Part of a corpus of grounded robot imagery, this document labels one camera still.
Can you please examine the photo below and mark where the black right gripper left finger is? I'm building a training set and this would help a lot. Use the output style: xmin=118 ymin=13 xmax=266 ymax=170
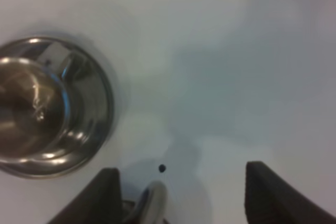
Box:
xmin=49 ymin=168 xmax=122 ymax=224

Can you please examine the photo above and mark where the stainless steel teapot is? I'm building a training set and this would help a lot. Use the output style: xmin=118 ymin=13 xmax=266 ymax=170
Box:
xmin=122 ymin=181 xmax=169 ymax=223

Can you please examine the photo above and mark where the steel saucer near teapot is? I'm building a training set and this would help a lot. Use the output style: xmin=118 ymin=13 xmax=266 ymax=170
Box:
xmin=1 ymin=36 xmax=114 ymax=179

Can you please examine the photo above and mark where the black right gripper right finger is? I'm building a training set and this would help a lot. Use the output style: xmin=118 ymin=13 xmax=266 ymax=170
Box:
xmin=244 ymin=161 xmax=335 ymax=223

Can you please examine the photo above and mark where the steel teacup near teapot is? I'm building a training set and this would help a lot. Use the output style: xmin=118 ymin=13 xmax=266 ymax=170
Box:
xmin=1 ymin=57 xmax=70 ymax=163

